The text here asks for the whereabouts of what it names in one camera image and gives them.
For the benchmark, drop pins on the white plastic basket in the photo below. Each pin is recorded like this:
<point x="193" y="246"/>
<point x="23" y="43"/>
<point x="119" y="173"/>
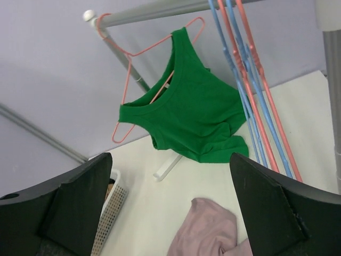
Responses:
<point x="111" y="208"/>

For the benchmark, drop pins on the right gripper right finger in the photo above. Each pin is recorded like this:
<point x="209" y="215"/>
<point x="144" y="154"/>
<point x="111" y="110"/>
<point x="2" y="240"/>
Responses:
<point x="283" y="216"/>

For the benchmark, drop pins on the blue hanger of brown top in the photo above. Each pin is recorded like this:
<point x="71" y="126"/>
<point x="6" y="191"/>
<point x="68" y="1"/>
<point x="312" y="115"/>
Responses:
<point x="250" y="78"/>

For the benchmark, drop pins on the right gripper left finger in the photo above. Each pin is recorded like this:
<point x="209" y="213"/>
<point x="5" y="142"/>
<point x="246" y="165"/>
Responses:
<point x="58" y="216"/>

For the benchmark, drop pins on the green tank top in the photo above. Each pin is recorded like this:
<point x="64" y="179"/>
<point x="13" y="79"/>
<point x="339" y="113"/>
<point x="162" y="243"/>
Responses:
<point x="196" y="114"/>

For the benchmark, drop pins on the pink hanger of black top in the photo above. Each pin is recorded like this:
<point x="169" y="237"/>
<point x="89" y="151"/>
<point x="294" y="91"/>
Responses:
<point x="261" y="74"/>

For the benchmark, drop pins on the pink tank top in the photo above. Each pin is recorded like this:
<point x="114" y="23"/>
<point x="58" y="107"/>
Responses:
<point x="208" y="229"/>

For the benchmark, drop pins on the brown tank top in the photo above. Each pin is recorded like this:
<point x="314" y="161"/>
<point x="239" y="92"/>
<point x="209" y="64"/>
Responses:
<point x="109" y="188"/>

